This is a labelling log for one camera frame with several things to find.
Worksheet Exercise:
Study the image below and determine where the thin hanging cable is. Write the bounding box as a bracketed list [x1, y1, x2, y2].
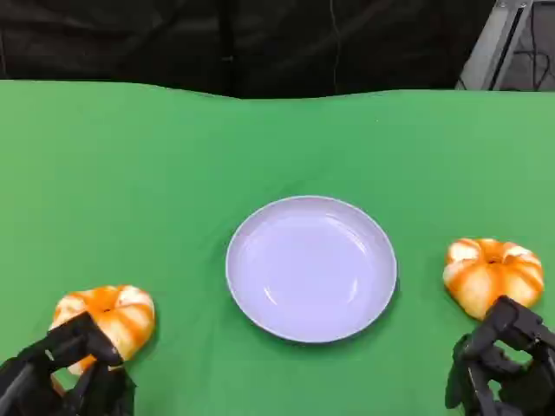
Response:
[328, 0, 342, 97]

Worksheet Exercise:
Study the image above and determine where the green table cloth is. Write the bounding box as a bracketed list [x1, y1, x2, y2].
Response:
[0, 78, 555, 416]

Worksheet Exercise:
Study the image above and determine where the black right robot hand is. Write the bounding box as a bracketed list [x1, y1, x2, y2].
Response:
[445, 295, 555, 416]

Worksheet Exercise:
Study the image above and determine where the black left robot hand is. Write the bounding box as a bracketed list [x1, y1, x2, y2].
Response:
[0, 311, 137, 416]

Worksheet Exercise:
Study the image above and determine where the lilac plate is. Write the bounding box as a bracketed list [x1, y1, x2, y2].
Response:
[225, 195, 398, 345]

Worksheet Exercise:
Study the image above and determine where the grey metal frame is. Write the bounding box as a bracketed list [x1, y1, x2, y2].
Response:
[454, 0, 555, 91]

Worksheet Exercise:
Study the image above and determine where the black floor cable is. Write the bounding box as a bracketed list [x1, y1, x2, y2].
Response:
[513, 25, 555, 91]

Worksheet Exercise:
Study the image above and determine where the orange and white bread roll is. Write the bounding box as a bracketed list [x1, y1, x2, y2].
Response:
[442, 237, 545, 322]
[49, 284, 156, 376]

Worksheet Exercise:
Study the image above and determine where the black curtain backdrop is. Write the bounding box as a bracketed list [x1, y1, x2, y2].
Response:
[0, 0, 500, 100]

